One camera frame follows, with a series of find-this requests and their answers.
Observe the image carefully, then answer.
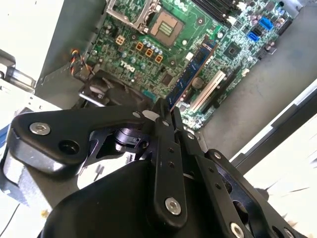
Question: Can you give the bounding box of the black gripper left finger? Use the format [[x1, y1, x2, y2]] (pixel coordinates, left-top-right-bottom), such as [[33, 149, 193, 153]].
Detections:
[[7, 97, 189, 229]]

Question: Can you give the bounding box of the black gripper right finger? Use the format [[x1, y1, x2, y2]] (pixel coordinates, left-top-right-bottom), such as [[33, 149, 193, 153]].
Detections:
[[172, 108, 306, 238]]

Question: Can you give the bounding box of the RAM stick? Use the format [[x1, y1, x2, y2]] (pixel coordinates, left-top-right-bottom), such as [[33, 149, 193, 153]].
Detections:
[[166, 39, 219, 112]]

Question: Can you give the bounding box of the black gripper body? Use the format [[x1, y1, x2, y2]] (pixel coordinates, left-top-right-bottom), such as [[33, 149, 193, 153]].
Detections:
[[37, 158, 197, 238]]

